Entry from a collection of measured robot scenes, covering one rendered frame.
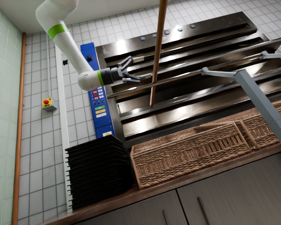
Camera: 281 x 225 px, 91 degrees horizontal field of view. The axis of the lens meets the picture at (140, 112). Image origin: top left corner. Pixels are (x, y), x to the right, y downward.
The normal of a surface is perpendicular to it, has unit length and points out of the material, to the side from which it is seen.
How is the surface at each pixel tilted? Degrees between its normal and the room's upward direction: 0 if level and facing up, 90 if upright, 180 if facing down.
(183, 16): 90
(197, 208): 90
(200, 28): 90
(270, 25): 90
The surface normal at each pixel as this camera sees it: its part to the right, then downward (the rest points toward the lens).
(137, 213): -0.04, -0.39
